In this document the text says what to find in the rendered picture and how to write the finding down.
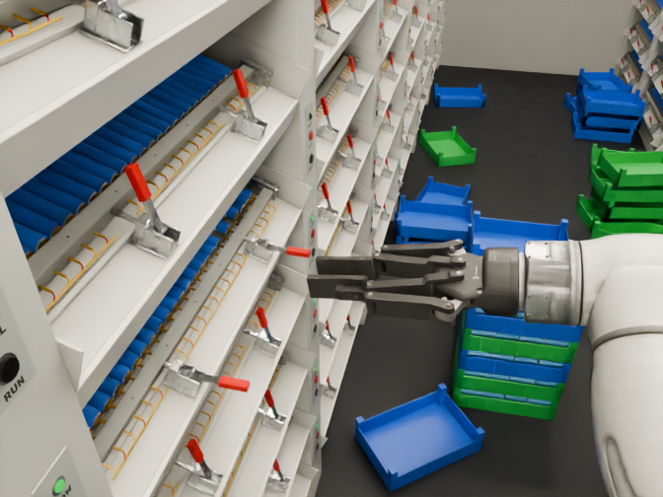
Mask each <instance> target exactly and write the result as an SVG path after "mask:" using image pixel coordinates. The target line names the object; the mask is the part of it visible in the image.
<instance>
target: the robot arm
mask: <svg viewBox="0 0 663 497"><path fill-rule="evenodd" d="M380 249H381V251H380V252H379V253H375V254H373V255H372V256H317V257H316V265H317V270H318V275H317V274H309V275H308V276H307V278H306V279H307V284H308V288H309V293H310V297H311V298H315V299H338V300H341V301H348V300H349V301H362V302H364V303H365V304H366V307H367V313H368V315H370V316H379V317H389V318H399V319H409V320H428V321H434V322H437V323H440V324H443V325H446V326H449V327H451V326H454V325H455V324H456V315H457V314H458V313H459V312H460V311H461V310H469V309H473V308H482V309H483V312H484V313H485V314H486V315H489V316H510V317H518V311H524V321H525V322H527V323H542V324H565V325H568V326H573V325H581V326H587V330H588V334H589V338H590V341H591V347H592V355H593V370H592V378H591V411H592V422H593V431H594V438H595V445H596V452H597V457H598V462H599V467H600V470H601V474H602V477H603V481H604V484H605V487H606V490H607V492H608V494H609V497H663V235H660V234H622V235H610V236H606V237H603V238H599V239H595V240H589V241H573V240H567V241H528V242H526V243H525V246H524V252H519V253H518V248H502V247H488V248H486V249H485V250H484V252H483V255H476V254H473V253H466V252H465V250H464V247H463V241H462V240H453V241H449V242H445V243H430V244H404V245H383V246H381V247H380ZM391 252H392V253H393V254H391ZM386 266H387V267H386ZM381 275H385V276H393V277H401V278H408V279H399V280H385V281H371V282H368V280H374V279H375V278H376V279H378V280H379V278H380V276H381ZM431 285H433V293H432V286H431ZM375 291H376V292H375Z"/></svg>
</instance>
